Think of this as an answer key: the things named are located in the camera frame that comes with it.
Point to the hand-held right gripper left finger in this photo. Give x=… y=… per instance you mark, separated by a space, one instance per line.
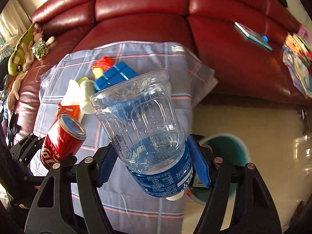
x=107 y=168

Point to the small green drink bottle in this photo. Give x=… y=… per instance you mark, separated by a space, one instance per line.
x=87 y=90

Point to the red leather sofa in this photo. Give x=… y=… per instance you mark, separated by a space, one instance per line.
x=231 y=65

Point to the red soda can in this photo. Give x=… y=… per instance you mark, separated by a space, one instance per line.
x=61 y=146

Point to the thin teal book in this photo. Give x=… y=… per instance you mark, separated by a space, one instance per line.
x=251 y=35

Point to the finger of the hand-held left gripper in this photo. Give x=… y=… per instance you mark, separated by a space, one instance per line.
x=69 y=162
x=24 y=148

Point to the beige curtain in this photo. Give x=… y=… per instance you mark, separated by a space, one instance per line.
x=12 y=22

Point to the pile of books and cloths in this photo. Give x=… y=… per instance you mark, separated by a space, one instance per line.
x=298 y=61

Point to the jar of coloured beads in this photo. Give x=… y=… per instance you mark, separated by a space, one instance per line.
x=40 y=51

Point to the white tissue paper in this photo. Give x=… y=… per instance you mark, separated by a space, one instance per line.
x=72 y=93

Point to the beige plush rabbit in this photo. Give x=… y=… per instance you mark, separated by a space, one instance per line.
x=17 y=87

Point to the clear plastic water bottle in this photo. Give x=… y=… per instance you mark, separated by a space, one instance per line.
x=141 y=126

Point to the small blue toy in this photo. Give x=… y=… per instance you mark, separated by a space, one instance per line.
x=265 y=39

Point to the blue plastic tray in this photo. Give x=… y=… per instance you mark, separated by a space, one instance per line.
x=117 y=75

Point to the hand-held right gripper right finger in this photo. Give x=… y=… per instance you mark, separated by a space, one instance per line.
x=199 y=165

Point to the red yellow snack bag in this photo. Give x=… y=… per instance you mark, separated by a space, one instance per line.
x=102 y=65

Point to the green plush toy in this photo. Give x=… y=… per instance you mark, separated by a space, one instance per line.
x=20 y=51

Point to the teal round bin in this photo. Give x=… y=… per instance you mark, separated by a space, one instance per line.
x=226 y=146

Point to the blue-grey checked cloth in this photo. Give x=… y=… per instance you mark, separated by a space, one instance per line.
x=136 y=214

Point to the orange packet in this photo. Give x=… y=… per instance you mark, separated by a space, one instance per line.
x=69 y=111

